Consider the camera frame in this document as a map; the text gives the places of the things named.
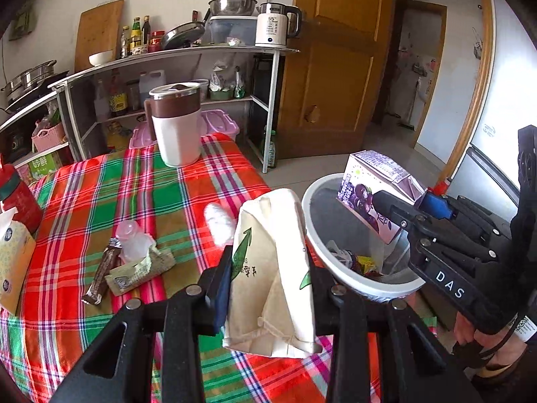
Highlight white plastic jug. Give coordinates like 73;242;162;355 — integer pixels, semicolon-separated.
138;69;167;98

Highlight white metal shelf rack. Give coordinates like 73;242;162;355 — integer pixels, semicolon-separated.
47;45;301;174

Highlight beige tissue pack green leaf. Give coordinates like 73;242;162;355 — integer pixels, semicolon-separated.
222;188;323;359

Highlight crumpled white tissue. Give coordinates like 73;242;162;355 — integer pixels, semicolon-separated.
204;202;236;245

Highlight person's right hand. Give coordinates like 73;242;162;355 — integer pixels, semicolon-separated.
453;313;531;384

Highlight yellow label sauce bottle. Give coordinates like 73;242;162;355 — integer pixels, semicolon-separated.
108;83;129;117

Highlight green condiment bottle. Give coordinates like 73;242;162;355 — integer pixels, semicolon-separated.
130;17;143;54

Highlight white and brown pitcher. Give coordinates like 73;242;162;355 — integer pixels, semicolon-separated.
144;82;203;168

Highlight hanging green cloth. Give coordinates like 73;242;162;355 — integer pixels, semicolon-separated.
9;3;39;41

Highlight steel mixing bowl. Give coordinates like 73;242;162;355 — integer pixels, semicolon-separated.
208;0;258;17

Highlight purple plastic storage box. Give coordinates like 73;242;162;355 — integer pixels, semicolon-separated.
129;108;241;150

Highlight yellow snack wrapper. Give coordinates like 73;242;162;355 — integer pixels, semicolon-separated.
356;256;379;276

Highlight wooden cutting board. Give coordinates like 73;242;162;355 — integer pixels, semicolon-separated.
74;0;126;73

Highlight low grey stove shelf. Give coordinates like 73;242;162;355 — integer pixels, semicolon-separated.
0;90;72;169

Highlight clear plastic bag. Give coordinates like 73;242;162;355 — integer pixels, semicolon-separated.
326;240;354;266

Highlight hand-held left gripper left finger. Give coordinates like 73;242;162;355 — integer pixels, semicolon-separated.
49;245;234;403

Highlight white trash bin with liner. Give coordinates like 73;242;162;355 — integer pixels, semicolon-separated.
301;173;429;305

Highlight green cardboard box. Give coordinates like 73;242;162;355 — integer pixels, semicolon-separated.
27;150;64;184

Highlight brown sachet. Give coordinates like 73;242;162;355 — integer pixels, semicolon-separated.
81;238;123;307

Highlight steel steamer pot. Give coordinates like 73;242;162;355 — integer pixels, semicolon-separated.
0;59;58;94

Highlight black induction cooktop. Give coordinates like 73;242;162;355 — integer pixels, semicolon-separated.
3;71;70;112

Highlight purple milk carton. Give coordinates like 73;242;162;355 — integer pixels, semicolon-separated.
336;149;429;245

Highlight white refrigerator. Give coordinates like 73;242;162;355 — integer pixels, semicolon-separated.
450;0;537;202

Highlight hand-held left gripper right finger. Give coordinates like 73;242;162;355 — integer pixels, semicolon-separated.
307;247;477;403

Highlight white electric kettle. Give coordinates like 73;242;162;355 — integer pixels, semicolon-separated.
254;2;303;48

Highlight plaid tablecloth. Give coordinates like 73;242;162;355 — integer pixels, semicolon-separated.
0;133;437;403

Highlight pink plastic basket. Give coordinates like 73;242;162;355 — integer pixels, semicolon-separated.
32;122;67;153

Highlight frying pan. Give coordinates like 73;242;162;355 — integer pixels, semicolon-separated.
160;9;211;50

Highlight small clear plastic cup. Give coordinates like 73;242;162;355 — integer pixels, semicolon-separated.
115;220;157;262

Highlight plastic bags on shelf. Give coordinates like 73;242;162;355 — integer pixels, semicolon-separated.
208;64;247;101

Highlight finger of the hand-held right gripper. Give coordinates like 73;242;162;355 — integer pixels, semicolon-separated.
419;190;457;220
371;190;425;241

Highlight white bowl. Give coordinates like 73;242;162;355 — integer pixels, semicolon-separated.
88;49;114;67

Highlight red bottle with green cap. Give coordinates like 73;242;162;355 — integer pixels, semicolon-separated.
0;153;44;236

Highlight clear storage container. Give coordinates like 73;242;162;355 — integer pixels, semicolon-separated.
208;15;258;46

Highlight wooden door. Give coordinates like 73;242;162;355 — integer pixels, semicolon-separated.
278;0;396;161

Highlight green patterned paper wrapper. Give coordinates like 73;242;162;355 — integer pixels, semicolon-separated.
104;246;176;297

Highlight yellow tissue box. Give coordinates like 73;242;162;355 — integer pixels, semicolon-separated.
0;207;38;316

